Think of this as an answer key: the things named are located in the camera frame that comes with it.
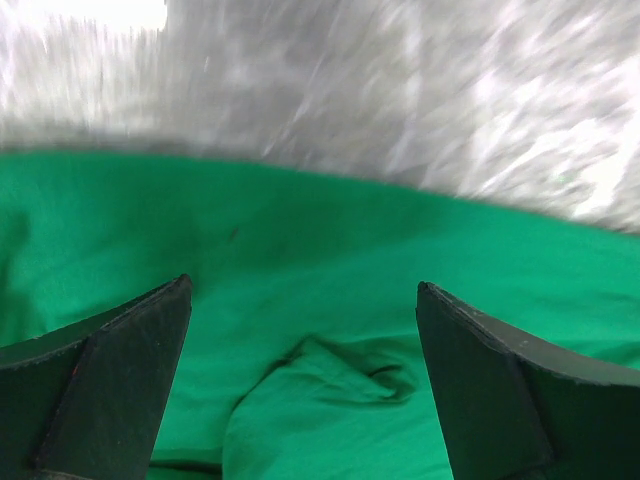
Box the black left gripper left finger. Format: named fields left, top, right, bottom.
left=1, top=275, right=192, bottom=479

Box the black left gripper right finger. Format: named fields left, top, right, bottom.
left=416, top=282, right=639, bottom=480

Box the green t-shirt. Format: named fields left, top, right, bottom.
left=1, top=152, right=639, bottom=479

